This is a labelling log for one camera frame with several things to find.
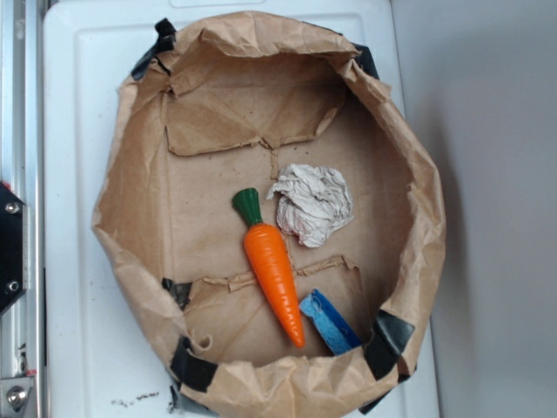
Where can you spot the white plastic tray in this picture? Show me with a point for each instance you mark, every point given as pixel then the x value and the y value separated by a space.
pixel 99 362

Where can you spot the crumpled white paper towel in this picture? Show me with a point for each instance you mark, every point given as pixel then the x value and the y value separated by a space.
pixel 315 202

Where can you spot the metal corner bracket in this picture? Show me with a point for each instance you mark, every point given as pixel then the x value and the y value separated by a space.
pixel 15 395

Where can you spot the brown paper bag bin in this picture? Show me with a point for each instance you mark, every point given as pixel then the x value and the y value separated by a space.
pixel 236 99

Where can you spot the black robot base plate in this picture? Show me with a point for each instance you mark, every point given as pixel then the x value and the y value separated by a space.
pixel 13 248

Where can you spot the blue sponge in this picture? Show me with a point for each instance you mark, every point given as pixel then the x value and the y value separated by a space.
pixel 334 330

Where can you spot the orange plastic toy carrot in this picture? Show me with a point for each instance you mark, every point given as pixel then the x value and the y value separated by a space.
pixel 266 251

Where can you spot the aluminium frame rail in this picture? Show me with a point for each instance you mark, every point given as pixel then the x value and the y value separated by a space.
pixel 23 340

